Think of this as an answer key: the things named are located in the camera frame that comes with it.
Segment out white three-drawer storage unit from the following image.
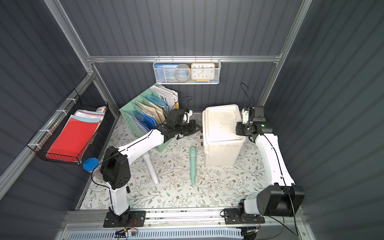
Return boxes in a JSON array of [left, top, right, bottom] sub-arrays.
[[203, 104, 246, 167]]

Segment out white microphone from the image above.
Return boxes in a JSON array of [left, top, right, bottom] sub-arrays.
[[143, 152, 159, 185]]

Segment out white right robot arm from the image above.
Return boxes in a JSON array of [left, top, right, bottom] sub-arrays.
[[236, 106, 305, 217]]

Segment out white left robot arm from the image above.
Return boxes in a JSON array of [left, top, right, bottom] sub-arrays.
[[100, 109, 203, 217]]

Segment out blue folder in organizer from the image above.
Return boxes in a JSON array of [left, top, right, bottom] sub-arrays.
[[134, 112, 157, 130]]

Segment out white magazine in organizer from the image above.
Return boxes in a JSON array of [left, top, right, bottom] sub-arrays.
[[149, 85, 179, 110]]

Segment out grey tape roll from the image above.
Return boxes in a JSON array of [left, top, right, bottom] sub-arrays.
[[174, 64, 191, 83]]

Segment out blue box in basket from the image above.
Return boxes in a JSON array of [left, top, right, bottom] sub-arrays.
[[154, 63, 179, 84]]

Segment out yellow alarm clock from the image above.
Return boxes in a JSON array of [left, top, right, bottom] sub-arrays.
[[191, 63, 216, 82]]

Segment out blue-lid clear jar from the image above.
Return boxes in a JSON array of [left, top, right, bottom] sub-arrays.
[[83, 158, 100, 174]]

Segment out red paper folder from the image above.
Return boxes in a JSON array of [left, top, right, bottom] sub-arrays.
[[47, 112, 103, 160]]

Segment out white ribbed front cover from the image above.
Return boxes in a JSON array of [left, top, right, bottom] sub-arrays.
[[65, 228, 244, 240]]

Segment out white wire hanging basket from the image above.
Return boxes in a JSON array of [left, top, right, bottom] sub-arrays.
[[152, 58, 222, 85]]

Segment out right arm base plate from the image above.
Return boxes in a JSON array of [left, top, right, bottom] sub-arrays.
[[220, 208, 265, 225]]

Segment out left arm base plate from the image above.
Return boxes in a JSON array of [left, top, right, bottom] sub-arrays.
[[103, 207, 146, 229]]

